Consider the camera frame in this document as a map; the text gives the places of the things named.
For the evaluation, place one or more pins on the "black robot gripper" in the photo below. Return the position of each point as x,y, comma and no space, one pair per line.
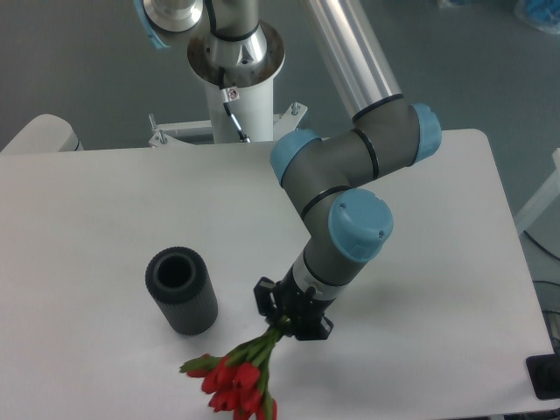
296,312

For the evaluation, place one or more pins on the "red tulip bouquet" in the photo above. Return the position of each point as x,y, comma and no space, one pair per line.
238,382

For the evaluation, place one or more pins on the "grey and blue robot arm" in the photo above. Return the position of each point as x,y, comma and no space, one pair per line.
325,178

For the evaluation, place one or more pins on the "dark grey ribbed vase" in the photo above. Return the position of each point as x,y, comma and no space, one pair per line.
178,280

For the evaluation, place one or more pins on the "black device at table edge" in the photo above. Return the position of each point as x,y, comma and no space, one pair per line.
543,371

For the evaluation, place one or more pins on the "white furniture at right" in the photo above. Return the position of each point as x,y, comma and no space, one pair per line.
540,200

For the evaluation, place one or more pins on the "white rounded furniture at left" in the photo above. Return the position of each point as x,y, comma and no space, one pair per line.
43,134

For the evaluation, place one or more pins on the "blue plastic bag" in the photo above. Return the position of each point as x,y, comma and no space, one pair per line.
540,14

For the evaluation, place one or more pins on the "white metal base frame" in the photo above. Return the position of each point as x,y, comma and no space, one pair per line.
203,132

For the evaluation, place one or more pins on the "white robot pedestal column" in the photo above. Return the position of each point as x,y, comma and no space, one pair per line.
238,78

